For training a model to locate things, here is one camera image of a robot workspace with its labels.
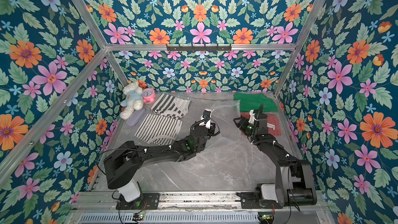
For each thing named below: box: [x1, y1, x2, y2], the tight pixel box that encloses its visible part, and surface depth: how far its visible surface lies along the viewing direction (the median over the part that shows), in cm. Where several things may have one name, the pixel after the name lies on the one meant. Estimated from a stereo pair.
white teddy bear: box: [119, 81, 144, 120], surface depth 109 cm
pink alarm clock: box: [141, 87, 156, 105], surface depth 117 cm
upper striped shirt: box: [150, 93, 191, 119], surface depth 113 cm
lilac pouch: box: [125, 108, 147, 127], surface depth 105 cm
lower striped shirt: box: [134, 113, 184, 146], surface depth 101 cm
